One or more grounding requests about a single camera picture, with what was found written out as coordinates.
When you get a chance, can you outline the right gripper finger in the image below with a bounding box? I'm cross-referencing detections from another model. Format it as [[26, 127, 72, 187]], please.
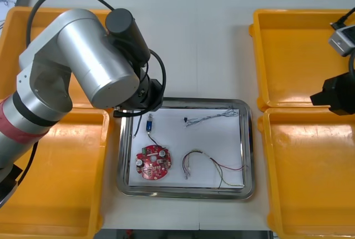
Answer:
[[310, 89, 332, 108]]

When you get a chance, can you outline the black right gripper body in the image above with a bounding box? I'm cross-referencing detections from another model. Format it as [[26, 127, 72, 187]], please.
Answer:
[[321, 72, 355, 117]]

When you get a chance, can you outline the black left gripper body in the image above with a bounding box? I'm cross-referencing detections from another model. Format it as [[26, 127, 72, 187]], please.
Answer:
[[121, 67, 165, 112]]

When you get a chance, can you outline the blue label metal solenoid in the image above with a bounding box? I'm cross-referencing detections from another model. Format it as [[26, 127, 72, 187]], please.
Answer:
[[145, 113, 166, 148]]

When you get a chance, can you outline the twisted blue-white wire harness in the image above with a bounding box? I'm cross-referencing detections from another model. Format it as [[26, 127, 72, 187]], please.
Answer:
[[183, 106, 240, 129]]

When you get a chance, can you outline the red black green-yellow wire harness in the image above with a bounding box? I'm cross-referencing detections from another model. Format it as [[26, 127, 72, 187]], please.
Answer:
[[181, 149, 249, 191]]

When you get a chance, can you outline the yellow-orange plastic bin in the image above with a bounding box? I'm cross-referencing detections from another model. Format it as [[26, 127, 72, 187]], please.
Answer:
[[248, 8, 355, 113], [0, 7, 116, 113], [0, 108, 115, 239], [257, 107, 355, 239]]

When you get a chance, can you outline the white sheet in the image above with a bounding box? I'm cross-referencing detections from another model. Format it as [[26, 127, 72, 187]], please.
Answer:
[[128, 106, 245, 190]]

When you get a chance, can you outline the round red circuit board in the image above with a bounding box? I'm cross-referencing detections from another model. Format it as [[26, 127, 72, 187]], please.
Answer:
[[135, 144, 174, 181]]

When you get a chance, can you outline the steel tray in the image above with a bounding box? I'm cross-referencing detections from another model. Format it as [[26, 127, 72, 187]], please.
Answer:
[[116, 96, 256, 201]]

